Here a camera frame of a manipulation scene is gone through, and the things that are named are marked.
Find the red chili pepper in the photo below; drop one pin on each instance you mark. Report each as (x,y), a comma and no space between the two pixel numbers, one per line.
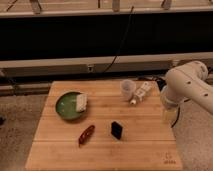
(86,134)

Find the black eraser block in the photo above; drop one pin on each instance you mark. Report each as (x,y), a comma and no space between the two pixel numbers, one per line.
(116,130)

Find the small white bottle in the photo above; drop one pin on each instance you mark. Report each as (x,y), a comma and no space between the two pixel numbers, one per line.
(140,93)

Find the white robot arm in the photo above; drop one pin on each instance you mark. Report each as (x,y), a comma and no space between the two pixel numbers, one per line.
(186,81)

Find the wooden cutting board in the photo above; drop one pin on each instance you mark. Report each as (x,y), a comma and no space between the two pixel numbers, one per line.
(147,144)

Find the green bowl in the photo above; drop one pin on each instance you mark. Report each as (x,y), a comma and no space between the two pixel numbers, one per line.
(66,106)

